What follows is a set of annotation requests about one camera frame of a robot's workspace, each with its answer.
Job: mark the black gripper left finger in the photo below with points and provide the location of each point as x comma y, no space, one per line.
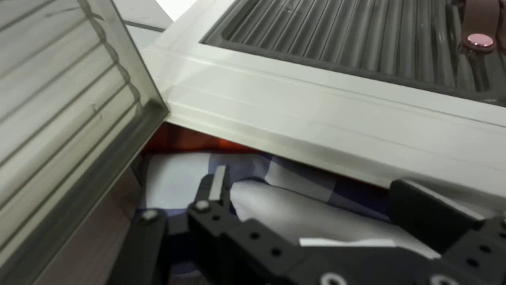
218,184

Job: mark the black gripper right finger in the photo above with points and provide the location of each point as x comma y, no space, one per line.
427,211

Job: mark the red striped white towel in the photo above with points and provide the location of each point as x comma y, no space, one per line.
294,211

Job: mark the ribbed dark cabinet door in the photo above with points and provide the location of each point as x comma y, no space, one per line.
52,105
342,37

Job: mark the white three-drawer cabinet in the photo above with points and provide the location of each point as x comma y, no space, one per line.
316,121

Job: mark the blue checkered cloth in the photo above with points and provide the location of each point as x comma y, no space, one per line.
174,182

